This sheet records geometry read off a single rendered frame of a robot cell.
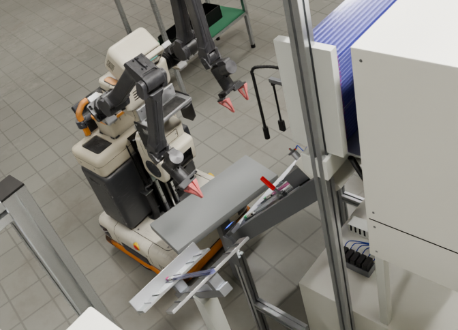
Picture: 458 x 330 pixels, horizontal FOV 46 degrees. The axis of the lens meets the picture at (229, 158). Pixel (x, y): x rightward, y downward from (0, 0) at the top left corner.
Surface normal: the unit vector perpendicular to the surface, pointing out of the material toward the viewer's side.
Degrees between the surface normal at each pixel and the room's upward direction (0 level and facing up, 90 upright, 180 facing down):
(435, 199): 90
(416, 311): 0
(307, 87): 90
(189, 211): 0
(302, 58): 90
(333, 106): 90
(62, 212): 0
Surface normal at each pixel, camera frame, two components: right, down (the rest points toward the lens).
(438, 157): -0.62, 0.61
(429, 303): -0.22, -0.73
